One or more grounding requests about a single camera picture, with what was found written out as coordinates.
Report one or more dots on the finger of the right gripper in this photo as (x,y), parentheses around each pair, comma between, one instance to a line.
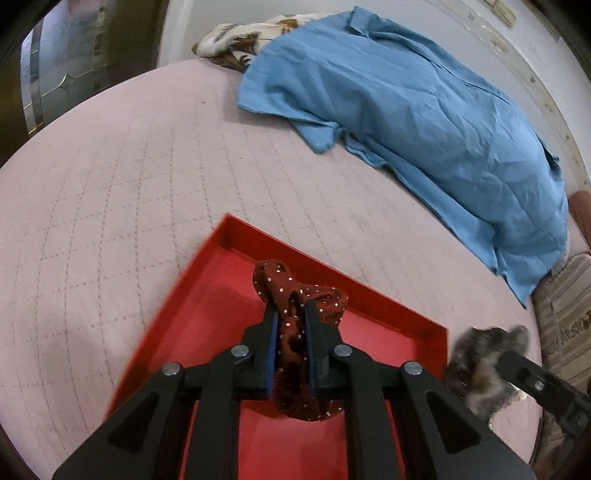
(569,407)

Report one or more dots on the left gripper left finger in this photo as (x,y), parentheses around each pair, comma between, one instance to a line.
(183,422)

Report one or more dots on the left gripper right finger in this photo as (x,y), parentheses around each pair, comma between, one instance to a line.
(402,422)

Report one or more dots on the grey sheer scrunchie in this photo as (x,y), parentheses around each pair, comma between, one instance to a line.
(472,373)

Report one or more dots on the red polka dot scrunchie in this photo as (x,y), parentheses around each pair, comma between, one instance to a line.
(274,282)

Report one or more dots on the striped floral pillow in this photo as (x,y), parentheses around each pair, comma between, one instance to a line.
(562,309)

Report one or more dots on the red cardboard tray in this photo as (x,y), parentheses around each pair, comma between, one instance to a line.
(214,301)

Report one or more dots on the pink bolster pillow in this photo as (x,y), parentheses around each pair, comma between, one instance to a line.
(580,210)

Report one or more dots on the pink quilted bed cover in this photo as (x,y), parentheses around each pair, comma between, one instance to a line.
(102,210)

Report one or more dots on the blue cloth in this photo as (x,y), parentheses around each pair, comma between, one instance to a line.
(398,100)

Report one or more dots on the brown floral blanket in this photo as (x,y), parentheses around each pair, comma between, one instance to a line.
(235,45)

